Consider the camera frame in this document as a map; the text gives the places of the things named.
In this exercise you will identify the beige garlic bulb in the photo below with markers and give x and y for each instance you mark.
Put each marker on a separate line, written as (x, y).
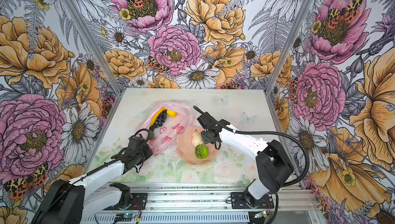
(197, 139)

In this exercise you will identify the green circuit board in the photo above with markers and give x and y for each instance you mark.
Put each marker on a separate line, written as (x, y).
(258, 215)
(128, 218)

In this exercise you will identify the pink scalloped bowl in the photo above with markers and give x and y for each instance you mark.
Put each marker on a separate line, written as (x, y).
(193, 150)

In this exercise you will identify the aluminium front rail frame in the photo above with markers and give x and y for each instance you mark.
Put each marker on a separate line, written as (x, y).
(209, 204)

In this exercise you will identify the green circuit board left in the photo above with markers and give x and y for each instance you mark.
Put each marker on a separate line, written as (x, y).
(128, 218)

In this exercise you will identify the yellow banana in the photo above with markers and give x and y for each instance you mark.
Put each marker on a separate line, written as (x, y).
(156, 115)

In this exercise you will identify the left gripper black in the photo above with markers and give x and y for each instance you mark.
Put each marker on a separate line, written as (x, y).
(148, 153)

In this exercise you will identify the aluminium corner post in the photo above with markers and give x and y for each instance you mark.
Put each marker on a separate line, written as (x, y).
(297, 24)
(78, 20)

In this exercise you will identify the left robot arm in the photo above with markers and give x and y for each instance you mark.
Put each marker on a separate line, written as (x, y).
(73, 201)

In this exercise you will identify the yellow lemon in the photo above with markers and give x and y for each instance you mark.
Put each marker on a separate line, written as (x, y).
(171, 113)

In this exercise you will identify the bright green bumpy fruit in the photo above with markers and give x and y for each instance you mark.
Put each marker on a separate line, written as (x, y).
(201, 152)

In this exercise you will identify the smooth green lime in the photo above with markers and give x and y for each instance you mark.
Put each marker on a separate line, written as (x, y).
(151, 135)

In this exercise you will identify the left aluminium corner post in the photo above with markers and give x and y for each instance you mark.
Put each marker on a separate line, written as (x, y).
(78, 20)

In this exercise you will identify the green circuit board right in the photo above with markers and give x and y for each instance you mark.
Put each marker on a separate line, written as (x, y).
(258, 215)

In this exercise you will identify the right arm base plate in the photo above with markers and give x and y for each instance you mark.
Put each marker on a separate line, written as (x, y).
(244, 200)

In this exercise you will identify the pink plastic bag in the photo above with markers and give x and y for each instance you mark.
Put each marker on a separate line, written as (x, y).
(165, 137)

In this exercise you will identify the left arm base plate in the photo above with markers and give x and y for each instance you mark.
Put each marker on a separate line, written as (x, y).
(138, 202)

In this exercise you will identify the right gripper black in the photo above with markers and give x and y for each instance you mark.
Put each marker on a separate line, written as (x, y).
(205, 140)

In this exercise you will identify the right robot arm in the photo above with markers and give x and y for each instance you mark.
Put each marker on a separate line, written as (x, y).
(272, 162)

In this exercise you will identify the right aluminium corner post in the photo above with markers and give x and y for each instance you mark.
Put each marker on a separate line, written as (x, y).
(297, 24)

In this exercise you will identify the dark grape bunch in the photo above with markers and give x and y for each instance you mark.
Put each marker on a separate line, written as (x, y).
(161, 119)

